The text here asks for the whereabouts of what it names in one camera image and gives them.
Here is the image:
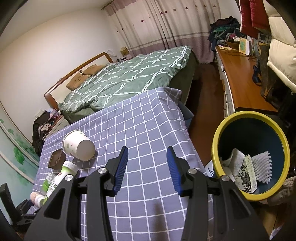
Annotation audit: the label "white foam fruit net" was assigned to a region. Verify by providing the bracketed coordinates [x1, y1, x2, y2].
[251, 151, 273, 184]

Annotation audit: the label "white paper cup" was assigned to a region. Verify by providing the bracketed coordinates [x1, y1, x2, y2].
[63, 130, 95, 161]

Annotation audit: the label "brown plastic tray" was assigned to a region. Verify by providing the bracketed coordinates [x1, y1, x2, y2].
[48, 149, 66, 170]

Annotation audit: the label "pink striped curtain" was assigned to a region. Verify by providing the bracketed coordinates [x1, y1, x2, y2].
[103, 0, 221, 63]

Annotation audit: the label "orange wooden desk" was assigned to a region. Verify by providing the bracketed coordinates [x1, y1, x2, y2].
[215, 46, 278, 118]

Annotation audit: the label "yellow rimmed blue trash bin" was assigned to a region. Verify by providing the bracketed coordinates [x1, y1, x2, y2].
[212, 111, 290, 201]

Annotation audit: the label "white bedside cabinet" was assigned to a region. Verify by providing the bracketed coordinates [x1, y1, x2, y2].
[43, 114, 70, 140]

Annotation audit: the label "red hanging garment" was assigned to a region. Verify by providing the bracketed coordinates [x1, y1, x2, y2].
[239, 0, 271, 39]

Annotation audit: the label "cream puffer jacket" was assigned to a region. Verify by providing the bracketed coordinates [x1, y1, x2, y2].
[263, 1, 296, 93]

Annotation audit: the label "green patterned duvet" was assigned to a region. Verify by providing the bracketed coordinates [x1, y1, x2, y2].
[58, 45, 194, 114]

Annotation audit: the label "purple checked tablecloth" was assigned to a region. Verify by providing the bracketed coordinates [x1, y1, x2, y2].
[33, 87, 205, 240]

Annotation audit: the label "green white box on desk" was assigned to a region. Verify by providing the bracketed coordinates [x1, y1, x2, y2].
[239, 38, 250, 56]

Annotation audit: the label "green white bottle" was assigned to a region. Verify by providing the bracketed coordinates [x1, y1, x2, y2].
[45, 161, 78, 199]

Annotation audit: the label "small pink white bottle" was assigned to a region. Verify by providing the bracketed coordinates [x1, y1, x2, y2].
[30, 192, 47, 208]

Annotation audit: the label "pile of dark clothes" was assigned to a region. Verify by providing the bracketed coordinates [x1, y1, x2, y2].
[208, 16, 245, 52]

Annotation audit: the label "brown pillow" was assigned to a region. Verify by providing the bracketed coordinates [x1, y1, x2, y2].
[66, 73, 91, 91]
[83, 64, 106, 76]

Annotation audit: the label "black clothes on cabinet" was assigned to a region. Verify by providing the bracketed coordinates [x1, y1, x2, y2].
[32, 111, 50, 157]

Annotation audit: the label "black floral paper bag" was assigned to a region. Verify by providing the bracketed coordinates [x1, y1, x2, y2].
[234, 155, 258, 193]

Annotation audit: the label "wooden bed headboard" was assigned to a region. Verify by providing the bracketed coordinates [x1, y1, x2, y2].
[44, 52, 113, 109]

